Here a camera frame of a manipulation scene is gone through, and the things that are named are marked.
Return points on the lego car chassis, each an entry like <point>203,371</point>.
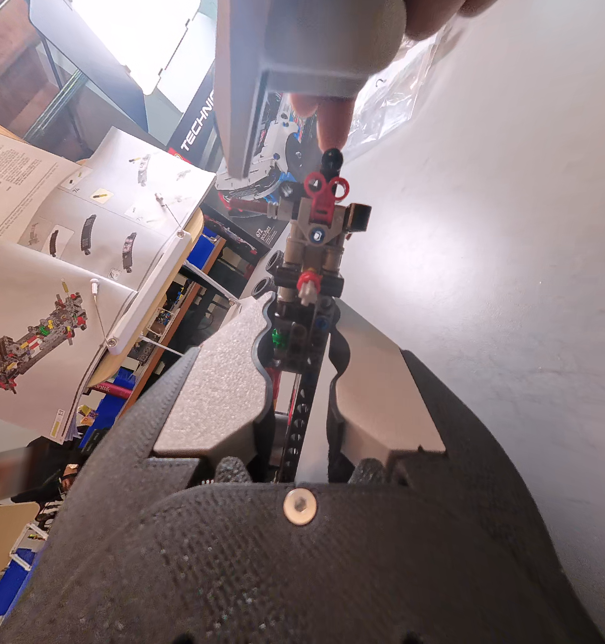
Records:
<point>312,216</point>

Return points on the white book stand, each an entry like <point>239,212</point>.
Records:
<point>151,292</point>

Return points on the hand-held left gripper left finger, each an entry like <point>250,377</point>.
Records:
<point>207,392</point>

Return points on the black lego set box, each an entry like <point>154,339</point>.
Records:
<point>194,131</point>

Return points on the lego instruction booklet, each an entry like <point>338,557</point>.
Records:
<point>81,201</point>

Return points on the black lego ball pin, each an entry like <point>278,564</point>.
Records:
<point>331,158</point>

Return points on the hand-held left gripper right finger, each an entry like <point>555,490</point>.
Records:
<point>383,397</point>

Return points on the clear plastic bag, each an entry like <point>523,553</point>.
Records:
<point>393,95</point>

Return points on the printed paper sheet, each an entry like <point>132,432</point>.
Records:
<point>15,171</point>

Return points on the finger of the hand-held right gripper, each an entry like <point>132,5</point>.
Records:
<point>307,45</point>

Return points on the black lego tire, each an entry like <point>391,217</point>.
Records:
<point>262,288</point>
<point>274,260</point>

